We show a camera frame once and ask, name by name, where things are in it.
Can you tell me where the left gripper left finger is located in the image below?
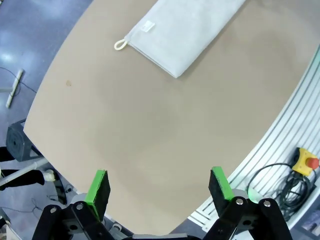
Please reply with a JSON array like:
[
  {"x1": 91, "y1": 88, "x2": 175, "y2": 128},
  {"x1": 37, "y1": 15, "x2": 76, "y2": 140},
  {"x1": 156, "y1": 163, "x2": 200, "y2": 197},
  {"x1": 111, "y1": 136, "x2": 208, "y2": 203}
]
[{"x1": 31, "y1": 169, "x2": 113, "y2": 240}]

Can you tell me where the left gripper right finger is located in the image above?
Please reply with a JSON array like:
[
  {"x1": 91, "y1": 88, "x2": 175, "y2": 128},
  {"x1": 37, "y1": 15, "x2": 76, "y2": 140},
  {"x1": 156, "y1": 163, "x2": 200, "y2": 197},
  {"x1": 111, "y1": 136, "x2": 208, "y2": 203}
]
[{"x1": 203, "y1": 166, "x2": 293, "y2": 240}]

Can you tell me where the white towel with loop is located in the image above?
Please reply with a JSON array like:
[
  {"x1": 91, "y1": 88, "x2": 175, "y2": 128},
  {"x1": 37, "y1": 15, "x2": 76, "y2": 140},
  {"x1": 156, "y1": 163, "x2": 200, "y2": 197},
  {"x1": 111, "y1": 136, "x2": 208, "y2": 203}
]
[{"x1": 113, "y1": 0, "x2": 247, "y2": 79}]

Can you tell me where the white slotted aluminium base plate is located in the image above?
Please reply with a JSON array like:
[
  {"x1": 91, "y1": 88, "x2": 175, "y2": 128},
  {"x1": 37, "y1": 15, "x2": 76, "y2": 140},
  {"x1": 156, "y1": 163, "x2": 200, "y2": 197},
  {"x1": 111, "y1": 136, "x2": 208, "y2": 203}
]
[{"x1": 187, "y1": 44, "x2": 320, "y2": 232}]

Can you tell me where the yellow emergency stop button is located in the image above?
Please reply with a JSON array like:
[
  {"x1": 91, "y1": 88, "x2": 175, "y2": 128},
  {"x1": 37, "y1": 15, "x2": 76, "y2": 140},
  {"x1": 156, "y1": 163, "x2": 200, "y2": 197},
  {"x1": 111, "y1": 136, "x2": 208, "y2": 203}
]
[{"x1": 291, "y1": 147, "x2": 320, "y2": 176}]

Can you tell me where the black cable bundle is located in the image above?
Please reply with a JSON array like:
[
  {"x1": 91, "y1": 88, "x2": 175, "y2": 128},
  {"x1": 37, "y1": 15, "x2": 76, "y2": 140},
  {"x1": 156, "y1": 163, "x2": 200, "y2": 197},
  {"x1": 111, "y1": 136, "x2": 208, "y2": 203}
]
[{"x1": 246, "y1": 162, "x2": 316, "y2": 222}]

